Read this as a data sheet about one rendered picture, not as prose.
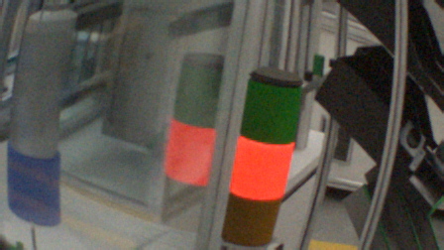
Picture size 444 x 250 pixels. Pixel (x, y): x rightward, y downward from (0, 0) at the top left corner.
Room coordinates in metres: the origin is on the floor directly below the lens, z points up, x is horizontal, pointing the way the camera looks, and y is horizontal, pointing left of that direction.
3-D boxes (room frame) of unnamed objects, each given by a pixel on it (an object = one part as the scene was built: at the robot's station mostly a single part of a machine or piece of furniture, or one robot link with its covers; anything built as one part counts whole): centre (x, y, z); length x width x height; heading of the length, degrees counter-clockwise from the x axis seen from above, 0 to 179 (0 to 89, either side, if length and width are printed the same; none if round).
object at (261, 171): (1.06, -0.04, 1.33); 0.05 x 0.05 x 0.05
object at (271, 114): (1.06, -0.04, 1.38); 0.05 x 0.05 x 0.05
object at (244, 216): (1.06, -0.04, 1.28); 0.05 x 0.05 x 0.05
